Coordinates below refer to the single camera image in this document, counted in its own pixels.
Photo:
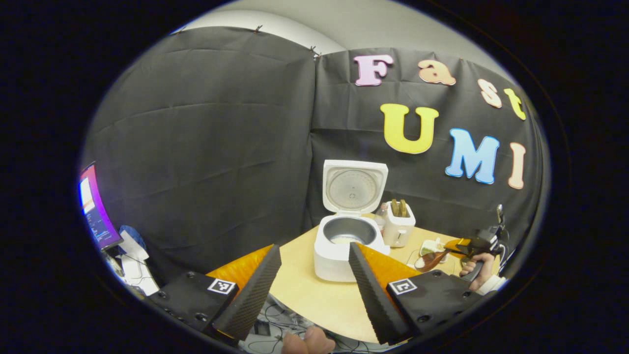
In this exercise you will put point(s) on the blue object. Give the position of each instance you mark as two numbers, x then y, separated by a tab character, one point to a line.
132	233

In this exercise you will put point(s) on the computer monitor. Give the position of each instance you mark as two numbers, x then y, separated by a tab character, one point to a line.
98	211

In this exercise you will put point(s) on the white toaster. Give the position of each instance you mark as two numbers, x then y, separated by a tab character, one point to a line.
399	231

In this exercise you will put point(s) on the small clear bottle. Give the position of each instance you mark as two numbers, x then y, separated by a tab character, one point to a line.
382	216

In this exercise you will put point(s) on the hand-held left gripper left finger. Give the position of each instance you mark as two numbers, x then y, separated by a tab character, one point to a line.
250	300

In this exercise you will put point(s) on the black backdrop cloth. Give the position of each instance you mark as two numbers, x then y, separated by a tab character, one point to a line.
196	147

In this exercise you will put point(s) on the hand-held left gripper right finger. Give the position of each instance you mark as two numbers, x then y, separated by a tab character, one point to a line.
376	300

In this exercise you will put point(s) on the white rice heap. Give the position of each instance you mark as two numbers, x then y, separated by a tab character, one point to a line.
342	239

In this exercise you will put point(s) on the white papers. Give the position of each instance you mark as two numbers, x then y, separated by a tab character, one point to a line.
135	268

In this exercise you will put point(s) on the brown bread slice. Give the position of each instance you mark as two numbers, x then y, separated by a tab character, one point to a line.
403	207
394	207

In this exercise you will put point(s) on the white rice cooker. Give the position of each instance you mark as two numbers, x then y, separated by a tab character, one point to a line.
334	260

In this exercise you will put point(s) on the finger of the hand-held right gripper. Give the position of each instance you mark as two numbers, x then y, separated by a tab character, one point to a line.
464	242

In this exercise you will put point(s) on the white divided grain dish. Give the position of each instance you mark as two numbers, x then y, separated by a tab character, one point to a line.
428	244

